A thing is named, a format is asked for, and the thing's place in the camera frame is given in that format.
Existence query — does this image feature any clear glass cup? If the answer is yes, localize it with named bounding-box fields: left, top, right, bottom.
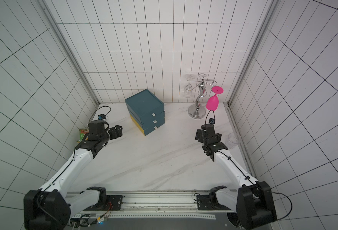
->
left=227, top=132, right=239, bottom=149

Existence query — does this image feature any teal three-drawer cabinet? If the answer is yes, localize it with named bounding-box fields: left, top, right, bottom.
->
left=125, top=89, right=165, bottom=136

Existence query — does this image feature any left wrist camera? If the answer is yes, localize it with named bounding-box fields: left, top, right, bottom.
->
left=88, top=114, right=109, bottom=136

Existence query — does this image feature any circuit board with cables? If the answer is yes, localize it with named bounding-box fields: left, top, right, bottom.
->
left=70, top=213, right=107, bottom=228

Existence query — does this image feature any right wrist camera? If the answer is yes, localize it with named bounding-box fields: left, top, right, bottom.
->
left=204, top=118, right=216, bottom=129

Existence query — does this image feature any silver wine glass rack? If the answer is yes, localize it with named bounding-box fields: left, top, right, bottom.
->
left=188, top=73, right=218, bottom=119

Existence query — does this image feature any green snack bag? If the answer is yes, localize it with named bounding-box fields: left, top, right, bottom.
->
left=79, top=128, right=89, bottom=141

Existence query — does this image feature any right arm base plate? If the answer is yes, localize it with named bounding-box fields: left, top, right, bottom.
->
left=193, top=193, right=230, bottom=211

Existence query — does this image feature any pink plastic wine glass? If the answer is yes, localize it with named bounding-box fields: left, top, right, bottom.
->
left=206, top=86, right=224, bottom=111

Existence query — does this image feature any clear hanging wine glass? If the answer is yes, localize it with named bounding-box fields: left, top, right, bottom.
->
left=184, top=74, right=195, bottom=98

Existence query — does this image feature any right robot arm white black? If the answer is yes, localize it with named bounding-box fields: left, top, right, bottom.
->
left=193, top=124, right=278, bottom=230

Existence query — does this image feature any aluminium mounting rail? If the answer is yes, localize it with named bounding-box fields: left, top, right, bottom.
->
left=70, top=191, right=230, bottom=220

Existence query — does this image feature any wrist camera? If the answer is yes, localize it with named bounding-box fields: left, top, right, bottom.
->
left=204, top=118, right=216, bottom=129
left=88, top=114, right=109, bottom=136

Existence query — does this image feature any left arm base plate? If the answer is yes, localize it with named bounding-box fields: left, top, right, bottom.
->
left=84, top=195, right=123, bottom=212

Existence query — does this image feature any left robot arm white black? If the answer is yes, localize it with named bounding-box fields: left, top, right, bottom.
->
left=23, top=120, right=123, bottom=230

